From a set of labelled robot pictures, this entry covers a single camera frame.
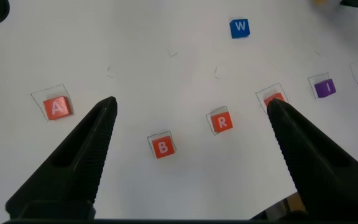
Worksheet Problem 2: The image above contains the blue W letter block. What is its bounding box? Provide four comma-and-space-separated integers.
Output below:
229, 19, 251, 39

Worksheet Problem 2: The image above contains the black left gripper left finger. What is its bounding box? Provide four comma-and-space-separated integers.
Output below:
4, 96, 119, 220

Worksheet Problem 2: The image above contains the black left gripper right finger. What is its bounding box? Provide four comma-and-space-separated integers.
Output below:
266, 98, 358, 222

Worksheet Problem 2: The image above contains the orange A letter block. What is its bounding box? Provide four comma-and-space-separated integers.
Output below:
263, 92, 286, 108
42, 95, 74, 121

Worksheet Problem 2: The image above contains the orange R letter block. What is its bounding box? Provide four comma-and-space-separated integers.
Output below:
210, 111, 234, 134

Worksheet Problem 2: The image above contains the purple I letter block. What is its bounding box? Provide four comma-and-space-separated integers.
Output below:
314, 78, 337, 99

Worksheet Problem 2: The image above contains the orange B letter block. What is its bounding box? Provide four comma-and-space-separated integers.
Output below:
151, 135, 177, 160

